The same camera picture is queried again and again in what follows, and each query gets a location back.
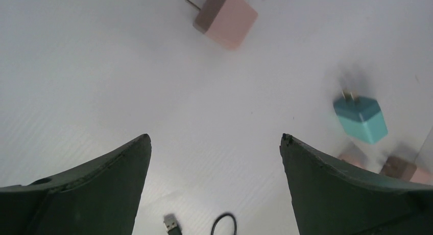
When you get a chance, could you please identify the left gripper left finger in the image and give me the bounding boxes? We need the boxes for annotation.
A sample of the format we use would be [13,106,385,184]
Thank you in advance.
[1,134,152,234]

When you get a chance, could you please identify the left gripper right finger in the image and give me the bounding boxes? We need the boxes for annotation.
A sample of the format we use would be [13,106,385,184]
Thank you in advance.
[280,134,432,234]

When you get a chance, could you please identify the pink charger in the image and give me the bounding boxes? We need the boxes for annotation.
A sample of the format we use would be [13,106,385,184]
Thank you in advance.
[380,156,432,185]
[185,0,258,50]

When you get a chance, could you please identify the teal blue charger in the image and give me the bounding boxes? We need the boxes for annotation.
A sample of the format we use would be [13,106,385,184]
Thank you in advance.
[333,89,388,145]

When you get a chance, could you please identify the short black usb cable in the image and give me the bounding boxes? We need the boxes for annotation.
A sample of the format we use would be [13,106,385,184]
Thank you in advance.
[163,212,237,235]

